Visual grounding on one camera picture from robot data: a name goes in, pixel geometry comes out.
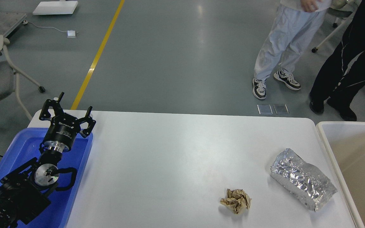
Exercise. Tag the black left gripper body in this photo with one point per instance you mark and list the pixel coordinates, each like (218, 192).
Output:
(62, 133)

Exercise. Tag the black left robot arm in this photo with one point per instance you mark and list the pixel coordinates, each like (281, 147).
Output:
(24, 191)

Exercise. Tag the beige plastic bin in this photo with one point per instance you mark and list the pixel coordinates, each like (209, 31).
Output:
(345, 146)

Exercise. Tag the silver foil bag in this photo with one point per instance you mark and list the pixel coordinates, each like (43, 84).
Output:
(304, 181)

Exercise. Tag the person in black clothes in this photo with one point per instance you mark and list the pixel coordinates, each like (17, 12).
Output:
(343, 73)

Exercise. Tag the grey platform cart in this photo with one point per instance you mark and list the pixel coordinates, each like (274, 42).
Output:
(10, 21)

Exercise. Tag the white flat board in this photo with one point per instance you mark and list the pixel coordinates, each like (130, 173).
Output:
(55, 7)

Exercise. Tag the right metal floor plate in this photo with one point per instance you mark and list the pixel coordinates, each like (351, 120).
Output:
(281, 109)

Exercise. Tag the metal floor plate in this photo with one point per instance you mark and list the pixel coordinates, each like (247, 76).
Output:
(264, 109)
(281, 109)

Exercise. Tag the left metal floor plate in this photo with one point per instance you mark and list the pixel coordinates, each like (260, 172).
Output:
(264, 109)

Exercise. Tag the white office chair right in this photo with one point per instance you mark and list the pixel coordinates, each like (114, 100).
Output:
(343, 11)

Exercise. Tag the crumpled brown paper ball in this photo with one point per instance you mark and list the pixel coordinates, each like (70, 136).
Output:
(237, 201)

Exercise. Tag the person in light trousers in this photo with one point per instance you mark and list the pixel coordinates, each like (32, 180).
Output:
(295, 24)

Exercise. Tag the white power adapter with cable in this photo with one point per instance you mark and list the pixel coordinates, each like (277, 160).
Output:
(69, 33)

